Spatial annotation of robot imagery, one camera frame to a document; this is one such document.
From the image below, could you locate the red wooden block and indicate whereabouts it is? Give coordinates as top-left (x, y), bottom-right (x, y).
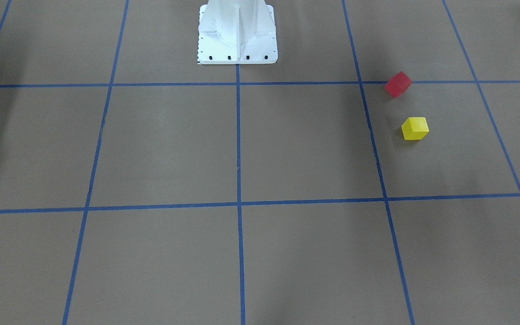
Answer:
top-left (384, 71), bottom-right (413, 98)

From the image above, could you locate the yellow wooden block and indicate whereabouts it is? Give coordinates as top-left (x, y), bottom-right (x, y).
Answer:
top-left (401, 117), bottom-right (429, 141)

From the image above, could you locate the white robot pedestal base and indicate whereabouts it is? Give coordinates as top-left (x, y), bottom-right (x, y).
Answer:
top-left (197, 0), bottom-right (279, 65)

